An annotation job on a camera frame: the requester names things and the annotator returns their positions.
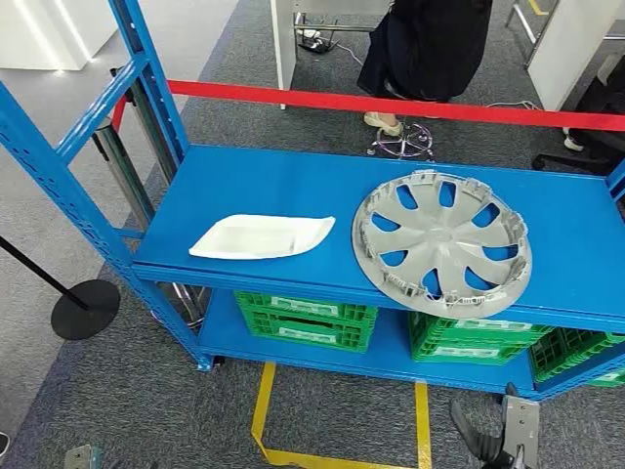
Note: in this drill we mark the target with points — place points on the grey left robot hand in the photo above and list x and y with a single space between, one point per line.
83 458

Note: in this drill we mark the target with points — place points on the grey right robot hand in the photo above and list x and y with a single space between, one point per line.
520 434

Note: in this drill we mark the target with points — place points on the grey plastic wheel hubcap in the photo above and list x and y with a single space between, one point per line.
439 239

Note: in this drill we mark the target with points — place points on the blue metal shelf cart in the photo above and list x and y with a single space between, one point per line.
273 181

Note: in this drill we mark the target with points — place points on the green plastic crate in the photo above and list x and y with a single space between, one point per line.
439 336
552 356
312 324

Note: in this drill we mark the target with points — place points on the yellow floor tape square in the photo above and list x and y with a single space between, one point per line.
264 414

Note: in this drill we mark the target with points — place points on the white curved plastic panel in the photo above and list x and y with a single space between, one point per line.
254 236

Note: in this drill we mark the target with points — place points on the chrome base stool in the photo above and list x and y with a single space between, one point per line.
405 142

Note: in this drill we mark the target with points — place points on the white partition panel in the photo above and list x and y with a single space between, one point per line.
562 45

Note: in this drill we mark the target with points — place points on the person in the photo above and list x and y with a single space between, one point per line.
430 45

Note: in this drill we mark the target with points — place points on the red barrier belt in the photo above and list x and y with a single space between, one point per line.
341 102

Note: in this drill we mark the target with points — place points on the black power strip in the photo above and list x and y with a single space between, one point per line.
312 42

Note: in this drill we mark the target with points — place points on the white desk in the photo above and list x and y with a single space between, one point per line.
283 39

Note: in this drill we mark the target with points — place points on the black stanchion post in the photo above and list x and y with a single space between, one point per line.
85 311

